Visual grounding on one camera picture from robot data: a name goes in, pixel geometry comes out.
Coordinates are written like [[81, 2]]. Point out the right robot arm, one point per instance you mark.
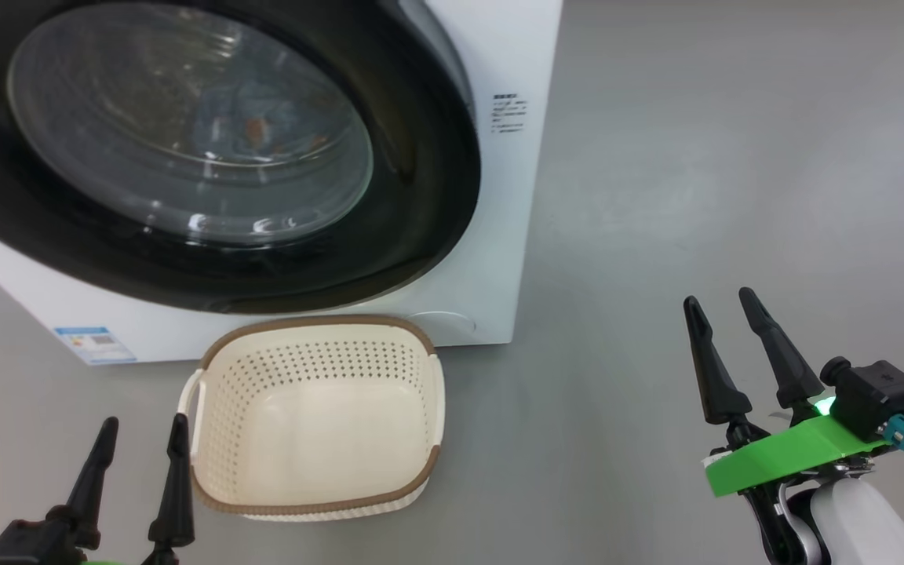
[[868, 526]]

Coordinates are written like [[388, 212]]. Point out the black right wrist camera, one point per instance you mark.
[[876, 392]]

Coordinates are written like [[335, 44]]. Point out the white front-load washing machine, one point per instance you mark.
[[499, 235]]

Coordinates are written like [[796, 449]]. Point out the blue energy label sticker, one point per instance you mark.
[[95, 345]]

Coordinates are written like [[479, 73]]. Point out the blue orange-print pajama pants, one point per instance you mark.
[[256, 122]]

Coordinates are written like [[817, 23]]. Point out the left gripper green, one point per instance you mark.
[[118, 559]]

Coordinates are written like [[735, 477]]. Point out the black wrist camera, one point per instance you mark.
[[876, 392], [24, 545]]

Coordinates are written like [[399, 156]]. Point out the black glass washer door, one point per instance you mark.
[[421, 196]]

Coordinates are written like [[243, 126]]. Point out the round white filter cover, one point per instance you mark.
[[448, 326]]

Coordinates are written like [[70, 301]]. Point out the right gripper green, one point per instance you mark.
[[789, 455]]

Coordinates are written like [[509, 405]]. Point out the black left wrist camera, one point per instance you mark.
[[24, 545]]

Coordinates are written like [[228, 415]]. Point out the cream perforated laundry basket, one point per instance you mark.
[[311, 439]]

